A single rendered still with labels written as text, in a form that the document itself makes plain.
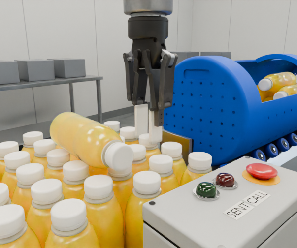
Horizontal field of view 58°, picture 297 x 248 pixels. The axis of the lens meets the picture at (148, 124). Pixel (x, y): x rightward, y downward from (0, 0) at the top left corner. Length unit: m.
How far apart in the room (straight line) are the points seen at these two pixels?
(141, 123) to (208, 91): 0.20
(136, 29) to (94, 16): 4.16
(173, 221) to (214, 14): 6.40
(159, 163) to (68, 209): 0.17
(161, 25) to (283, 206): 0.34
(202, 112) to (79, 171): 0.37
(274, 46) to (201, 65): 5.40
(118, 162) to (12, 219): 0.14
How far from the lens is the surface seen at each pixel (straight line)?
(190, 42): 6.82
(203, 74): 0.68
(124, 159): 0.37
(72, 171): 0.42
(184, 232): 0.25
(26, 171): 0.44
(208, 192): 0.30
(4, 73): 3.07
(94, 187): 0.37
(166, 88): 0.48
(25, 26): 4.01
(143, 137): 0.55
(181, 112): 0.73
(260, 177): 0.35
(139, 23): 0.49
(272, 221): 0.29
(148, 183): 0.37
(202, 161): 0.45
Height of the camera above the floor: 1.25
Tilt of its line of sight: 16 degrees down
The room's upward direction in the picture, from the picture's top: straight up
